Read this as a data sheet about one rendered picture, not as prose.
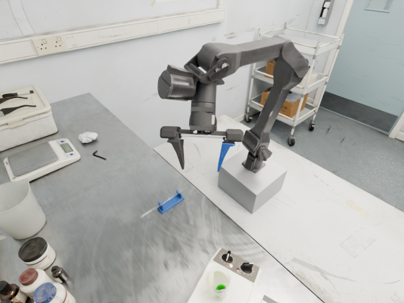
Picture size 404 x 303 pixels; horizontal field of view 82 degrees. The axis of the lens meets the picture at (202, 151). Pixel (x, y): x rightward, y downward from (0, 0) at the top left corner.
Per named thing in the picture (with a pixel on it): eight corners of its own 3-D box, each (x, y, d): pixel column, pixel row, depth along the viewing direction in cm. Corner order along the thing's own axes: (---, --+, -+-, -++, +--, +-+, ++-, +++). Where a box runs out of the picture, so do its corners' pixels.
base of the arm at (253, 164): (252, 155, 88) (255, 143, 84) (266, 165, 85) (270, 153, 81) (240, 164, 85) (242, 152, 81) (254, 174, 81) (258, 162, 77)
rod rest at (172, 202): (178, 193, 89) (178, 187, 86) (184, 199, 87) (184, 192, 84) (156, 208, 83) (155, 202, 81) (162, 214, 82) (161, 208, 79)
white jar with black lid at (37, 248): (32, 252, 71) (21, 240, 66) (57, 246, 72) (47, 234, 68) (27, 275, 66) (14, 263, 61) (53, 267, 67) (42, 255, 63)
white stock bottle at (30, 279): (43, 278, 65) (26, 261, 59) (61, 282, 64) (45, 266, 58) (28, 300, 61) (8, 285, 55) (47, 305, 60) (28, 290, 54)
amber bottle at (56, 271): (66, 271, 67) (56, 260, 62) (70, 278, 65) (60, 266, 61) (56, 279, 65) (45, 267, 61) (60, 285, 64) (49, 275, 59)
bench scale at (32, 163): (82, 159, 104) (79, 151, 101) (15, 189, 91) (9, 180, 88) (68, 140, 115) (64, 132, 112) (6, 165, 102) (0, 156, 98)
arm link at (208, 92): (213, 77, 57) (180, 70, 52) (228, 73, 53) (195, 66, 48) (211, 105, 58) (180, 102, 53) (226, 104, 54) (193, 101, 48)
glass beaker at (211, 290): (229, 280, 57) (232, 264, 52) (228, 305, 53) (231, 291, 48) (205, 276, 58) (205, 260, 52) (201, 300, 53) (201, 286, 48)
